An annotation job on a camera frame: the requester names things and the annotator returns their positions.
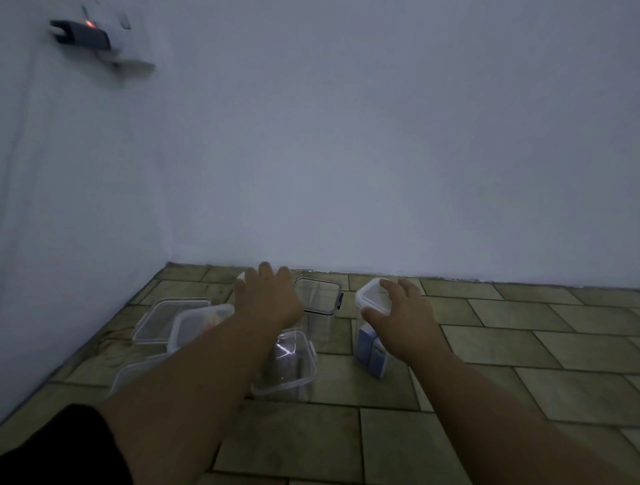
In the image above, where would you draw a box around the person's left hand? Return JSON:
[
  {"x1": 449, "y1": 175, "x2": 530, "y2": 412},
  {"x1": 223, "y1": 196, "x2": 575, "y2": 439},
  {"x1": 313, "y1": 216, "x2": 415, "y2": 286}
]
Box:
[{"x1": 232, "y1": 261, "x2": 305, "y2": 333}]

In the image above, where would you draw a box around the person's right hand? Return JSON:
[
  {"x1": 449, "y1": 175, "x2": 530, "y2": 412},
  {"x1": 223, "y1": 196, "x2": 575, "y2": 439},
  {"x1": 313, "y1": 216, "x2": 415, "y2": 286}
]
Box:
[{"x1": 361, "y1": 278, "x2": 451, "y2": 366}]

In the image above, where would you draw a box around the tall clear jar with box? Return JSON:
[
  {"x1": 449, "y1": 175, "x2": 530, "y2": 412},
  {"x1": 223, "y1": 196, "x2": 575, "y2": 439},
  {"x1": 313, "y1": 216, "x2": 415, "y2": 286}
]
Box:
[{"x1": 353, "y1": 304, "x2": 397, "y2": 382}]

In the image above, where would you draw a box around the small square clear container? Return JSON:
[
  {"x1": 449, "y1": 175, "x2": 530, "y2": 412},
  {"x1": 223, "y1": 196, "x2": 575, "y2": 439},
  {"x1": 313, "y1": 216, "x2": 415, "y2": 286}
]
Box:
[{"x1": 299, "y1": 299, "x2": 342, "y2": 353}]

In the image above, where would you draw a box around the medium clear container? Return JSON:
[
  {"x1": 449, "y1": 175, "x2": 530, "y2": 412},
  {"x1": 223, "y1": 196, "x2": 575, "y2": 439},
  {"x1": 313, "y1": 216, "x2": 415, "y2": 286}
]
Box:
[{"x1": 249, "y1": 329, "x2": 319, "y2": 399}]

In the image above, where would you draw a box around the large clear container one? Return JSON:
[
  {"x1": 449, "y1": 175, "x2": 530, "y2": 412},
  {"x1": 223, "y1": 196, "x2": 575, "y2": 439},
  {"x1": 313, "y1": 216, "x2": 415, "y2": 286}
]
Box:
[{"x1": 131, "y1": 298, "x2": 213, "y2": 347}]

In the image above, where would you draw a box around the large clear container two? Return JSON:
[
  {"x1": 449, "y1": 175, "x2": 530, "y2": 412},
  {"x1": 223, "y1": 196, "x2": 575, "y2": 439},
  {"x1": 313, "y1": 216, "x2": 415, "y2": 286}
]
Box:
[{"x1": 107, "y1": 352, "x2": 172, "y2": 396}]

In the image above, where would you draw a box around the person's left forearm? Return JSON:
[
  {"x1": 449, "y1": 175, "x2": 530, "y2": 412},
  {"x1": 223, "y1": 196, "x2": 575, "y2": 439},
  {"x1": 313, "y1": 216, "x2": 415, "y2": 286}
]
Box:
[{"x1": 97, "y1": 314, "x2": 296, "y2": 485}]

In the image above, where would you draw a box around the person's right forearm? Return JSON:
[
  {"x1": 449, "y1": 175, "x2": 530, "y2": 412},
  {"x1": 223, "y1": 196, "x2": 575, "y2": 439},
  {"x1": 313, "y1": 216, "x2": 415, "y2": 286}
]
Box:
[{"x1": 407, "y1": 349, "x2": 626, "y2": 485}]

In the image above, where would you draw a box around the black sleeve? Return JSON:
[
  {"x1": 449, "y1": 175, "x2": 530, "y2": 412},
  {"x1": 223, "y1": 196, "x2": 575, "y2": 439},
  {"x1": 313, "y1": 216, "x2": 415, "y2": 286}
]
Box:
[{"x1": 0, "y1": 403, "x2": 134, "y2": 485}]

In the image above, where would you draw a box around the black plug adapter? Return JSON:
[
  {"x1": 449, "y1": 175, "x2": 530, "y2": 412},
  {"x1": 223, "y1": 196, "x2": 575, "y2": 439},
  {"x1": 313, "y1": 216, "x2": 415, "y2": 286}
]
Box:
[{"x1": 49, "y1": 19, "x2": 113, "y2": 51}]

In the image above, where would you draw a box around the white wall socket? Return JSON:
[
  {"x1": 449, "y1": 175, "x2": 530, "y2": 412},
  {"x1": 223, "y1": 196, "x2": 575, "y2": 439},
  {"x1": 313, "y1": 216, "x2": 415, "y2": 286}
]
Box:
[{"x1": 79, "y1": 0, "x2": 152, "y2": 57}]

